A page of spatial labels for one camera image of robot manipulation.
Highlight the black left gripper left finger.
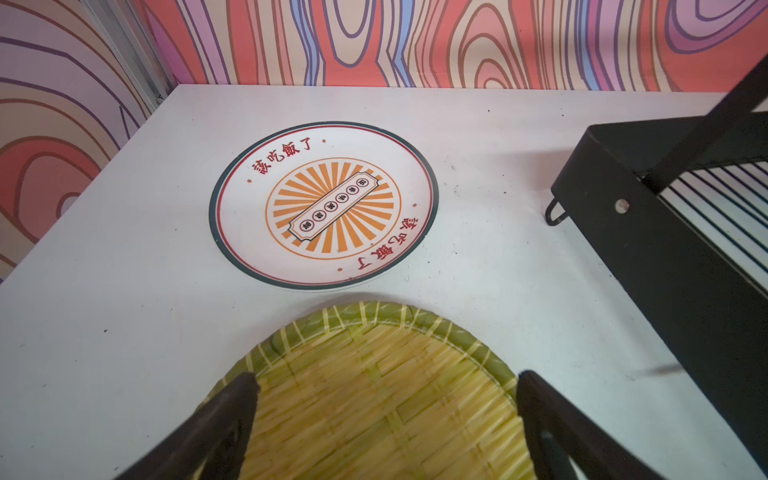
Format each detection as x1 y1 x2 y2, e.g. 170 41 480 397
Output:
119 372 260 479

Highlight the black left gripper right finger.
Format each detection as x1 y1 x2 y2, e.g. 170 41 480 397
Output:
517 370 661 479

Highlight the black metal dish rack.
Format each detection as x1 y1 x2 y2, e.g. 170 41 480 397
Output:
551 61 767 468

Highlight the yellow green woven bamboo tray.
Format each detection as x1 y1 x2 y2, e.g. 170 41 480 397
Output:
214 301 535 479

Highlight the small orange sunburst plate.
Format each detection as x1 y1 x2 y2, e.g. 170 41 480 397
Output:
208 121 439 291

